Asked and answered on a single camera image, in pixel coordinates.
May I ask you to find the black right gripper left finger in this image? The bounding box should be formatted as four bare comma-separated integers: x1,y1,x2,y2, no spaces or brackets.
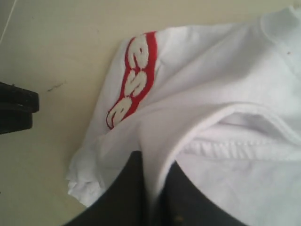
66,151,145,226

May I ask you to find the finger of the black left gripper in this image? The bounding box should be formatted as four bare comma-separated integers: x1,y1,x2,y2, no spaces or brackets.
0,82,40,134

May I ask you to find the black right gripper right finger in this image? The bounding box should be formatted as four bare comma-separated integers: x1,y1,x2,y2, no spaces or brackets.
155,162,238,226

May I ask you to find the white t-shirt red Chinese lettering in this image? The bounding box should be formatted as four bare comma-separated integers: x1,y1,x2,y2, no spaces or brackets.
66,6,301,226

